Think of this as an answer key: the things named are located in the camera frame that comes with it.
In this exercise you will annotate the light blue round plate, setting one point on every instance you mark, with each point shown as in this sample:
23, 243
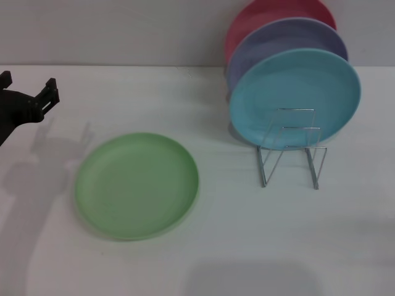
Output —
296, 86

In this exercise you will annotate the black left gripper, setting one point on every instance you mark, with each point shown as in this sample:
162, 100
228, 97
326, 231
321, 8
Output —
12, 114

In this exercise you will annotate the red round plate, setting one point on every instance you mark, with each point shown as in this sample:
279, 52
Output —
262, 15

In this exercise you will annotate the green round plate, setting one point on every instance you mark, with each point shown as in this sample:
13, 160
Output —
135, 188

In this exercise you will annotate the purple round plate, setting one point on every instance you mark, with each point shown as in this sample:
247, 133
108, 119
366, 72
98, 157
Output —
277, 40

